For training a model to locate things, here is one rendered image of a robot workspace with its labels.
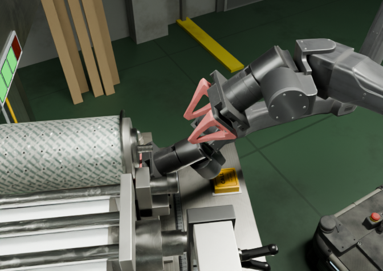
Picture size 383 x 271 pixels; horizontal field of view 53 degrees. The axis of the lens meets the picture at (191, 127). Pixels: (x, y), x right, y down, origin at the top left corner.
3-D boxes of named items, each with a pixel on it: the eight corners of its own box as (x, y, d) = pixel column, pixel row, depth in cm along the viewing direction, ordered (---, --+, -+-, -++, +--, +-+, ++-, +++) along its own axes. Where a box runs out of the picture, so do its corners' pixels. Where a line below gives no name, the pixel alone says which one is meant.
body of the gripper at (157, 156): (159, 158, 92) (186, 145, 90) (162, 193, 85) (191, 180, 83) (144, 143, 88) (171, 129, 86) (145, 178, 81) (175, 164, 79)
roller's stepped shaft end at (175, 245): (210, 257, 49) (211, 244, 47) (163, 262, 49) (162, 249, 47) (206, 234, 52) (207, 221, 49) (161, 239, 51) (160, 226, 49)
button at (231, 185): (239, 191, 108) (239, 186, 106) (214, 194, 107) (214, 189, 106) (234, 172, 113) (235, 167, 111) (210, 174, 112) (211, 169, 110)
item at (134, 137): (140, 164, 76) (138, 170, 69) (130, 165, 76) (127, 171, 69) (137, 126, 76) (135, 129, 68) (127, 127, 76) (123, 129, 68)
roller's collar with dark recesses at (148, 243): (164, 279, 49) (162, 255, 44) (117, 284, 48) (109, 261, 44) (161, 234, 53) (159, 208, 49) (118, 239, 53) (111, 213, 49)
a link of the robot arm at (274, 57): (295, 58, 63) (276, 35, 60) (308, 81, 58) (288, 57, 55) (261, 83, 66) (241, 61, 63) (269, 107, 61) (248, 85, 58)
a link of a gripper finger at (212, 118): (198, 130, 71) (239, 102, 68) (204, 160, 66) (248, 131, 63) (173, 112, 67) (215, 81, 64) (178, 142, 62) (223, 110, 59)
